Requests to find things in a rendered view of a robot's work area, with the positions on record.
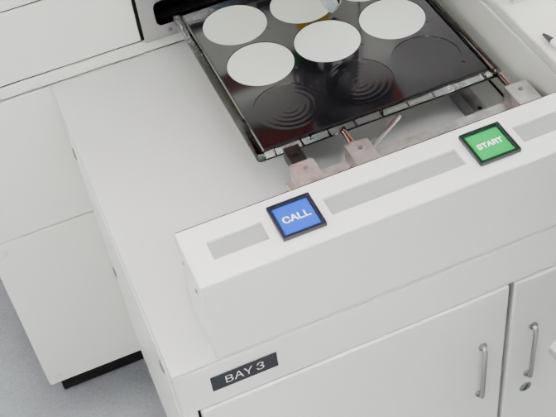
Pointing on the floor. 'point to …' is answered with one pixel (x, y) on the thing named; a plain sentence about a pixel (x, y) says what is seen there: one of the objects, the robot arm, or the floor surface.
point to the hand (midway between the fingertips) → (336, 5)
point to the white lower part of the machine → (57, 247)
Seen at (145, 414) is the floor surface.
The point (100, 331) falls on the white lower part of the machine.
